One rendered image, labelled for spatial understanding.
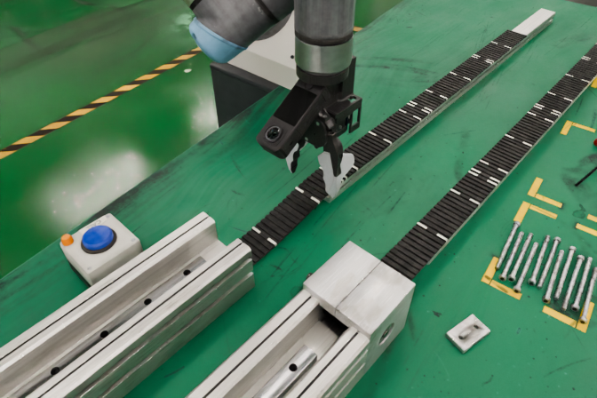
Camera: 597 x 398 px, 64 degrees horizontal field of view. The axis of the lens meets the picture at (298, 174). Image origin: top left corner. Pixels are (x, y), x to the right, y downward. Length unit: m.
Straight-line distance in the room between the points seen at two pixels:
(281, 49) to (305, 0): 0.50
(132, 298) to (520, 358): 0.49
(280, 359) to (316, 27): 0.39
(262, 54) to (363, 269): 0.64
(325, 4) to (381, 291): 0.34
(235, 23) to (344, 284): 0.37
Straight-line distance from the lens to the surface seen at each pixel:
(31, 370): 0.65
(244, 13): 0.68
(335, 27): 0.60
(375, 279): 0.59
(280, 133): 0.62
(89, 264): 0.70
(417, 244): 0.72
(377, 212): 0.80
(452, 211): 0.78
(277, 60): 1.08
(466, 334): 0.68
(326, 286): 0.58
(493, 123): 1.06
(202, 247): 0.69
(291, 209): 0.77
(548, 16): 1.52
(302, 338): 0.60
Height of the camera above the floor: 1.35
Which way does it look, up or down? 42 degrees down
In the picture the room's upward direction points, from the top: straight up
